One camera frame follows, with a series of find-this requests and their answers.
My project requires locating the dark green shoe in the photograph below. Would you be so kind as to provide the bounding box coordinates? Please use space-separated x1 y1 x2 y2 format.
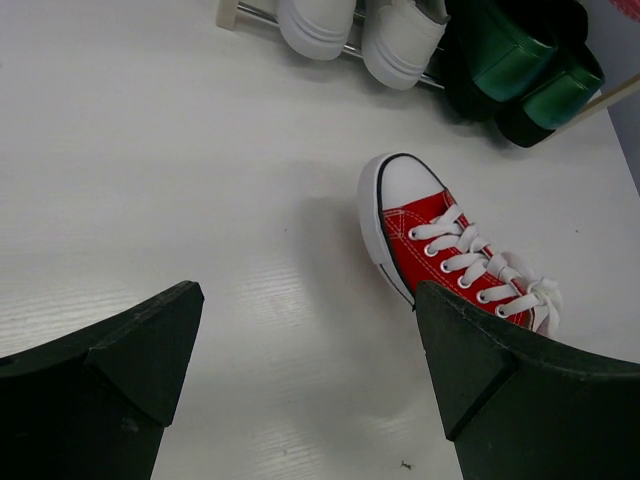
495 43 605 148
439 1 588 121

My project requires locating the right dark green shoe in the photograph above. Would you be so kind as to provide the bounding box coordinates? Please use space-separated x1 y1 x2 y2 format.
495 43 605 148

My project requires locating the left dark green shoe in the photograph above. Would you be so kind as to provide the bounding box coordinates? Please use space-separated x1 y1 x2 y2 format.
439 1 588 121

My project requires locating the cream metal shoe shelf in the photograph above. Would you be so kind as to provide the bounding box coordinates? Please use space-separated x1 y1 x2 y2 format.
215 0 639 134

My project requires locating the red canvas sneaker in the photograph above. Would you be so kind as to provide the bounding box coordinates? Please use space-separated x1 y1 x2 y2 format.
357 153 563 338

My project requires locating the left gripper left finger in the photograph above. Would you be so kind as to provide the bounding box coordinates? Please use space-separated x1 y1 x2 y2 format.
1 281 204 479

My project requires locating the white sneaker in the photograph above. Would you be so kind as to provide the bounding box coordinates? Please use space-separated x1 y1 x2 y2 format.
276 0 357 61
361 0 450 91

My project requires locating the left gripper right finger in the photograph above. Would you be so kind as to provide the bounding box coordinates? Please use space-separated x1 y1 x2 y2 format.
415 282 639 479

